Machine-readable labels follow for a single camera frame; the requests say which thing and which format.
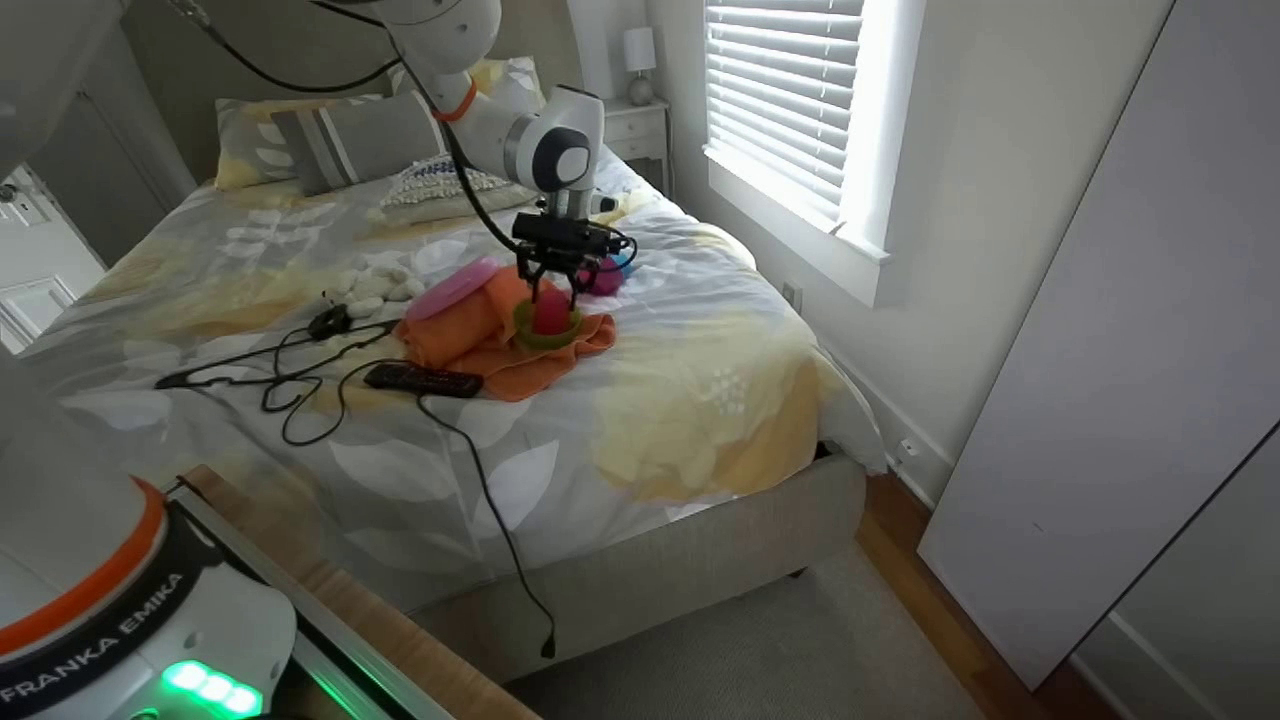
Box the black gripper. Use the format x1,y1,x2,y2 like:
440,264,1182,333
508,207,637,325

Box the pink plastic cup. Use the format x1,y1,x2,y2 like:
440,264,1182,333
531,284,570,342

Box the magenta plastic bowl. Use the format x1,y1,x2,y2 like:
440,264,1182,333
580,254,633,300

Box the green plastic bowl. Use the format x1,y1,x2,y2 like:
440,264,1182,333
508,295,589,357

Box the bed with yellow sheet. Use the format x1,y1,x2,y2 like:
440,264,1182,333
0,116,892,620

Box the pink plastic plate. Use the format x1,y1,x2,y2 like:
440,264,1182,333
399,255,508,325

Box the orange cloth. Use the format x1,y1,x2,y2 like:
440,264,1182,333
391,262,620,406

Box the black power strip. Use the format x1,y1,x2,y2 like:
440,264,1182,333
360,357,488,402

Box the white blue patterned cushion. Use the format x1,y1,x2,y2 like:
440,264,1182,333
377,158,534,227

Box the white nightstand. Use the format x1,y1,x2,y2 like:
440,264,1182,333
595,97,677,191

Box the black power adapter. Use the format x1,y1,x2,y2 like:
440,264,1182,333
305,300,360,343

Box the grey striped cushion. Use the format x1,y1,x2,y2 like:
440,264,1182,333
266,86,455,202

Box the small white table lamp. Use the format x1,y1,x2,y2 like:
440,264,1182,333
617,24,664,109

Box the white window blinds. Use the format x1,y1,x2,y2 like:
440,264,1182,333
699,0,867,234

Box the beige padded headboard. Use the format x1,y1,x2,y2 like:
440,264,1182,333
107,0,593,187

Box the white panelled door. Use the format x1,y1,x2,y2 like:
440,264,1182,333
0,158,113,370

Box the white wardrobe panel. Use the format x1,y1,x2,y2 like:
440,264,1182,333
915,0,1280,694

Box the black power strip cable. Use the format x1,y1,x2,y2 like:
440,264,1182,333
411,388,565,662

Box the thin black tangled cable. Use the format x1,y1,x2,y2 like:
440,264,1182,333
148,311,405,454

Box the beige upholstered bed frame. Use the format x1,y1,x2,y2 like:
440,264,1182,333
409,454,873,689

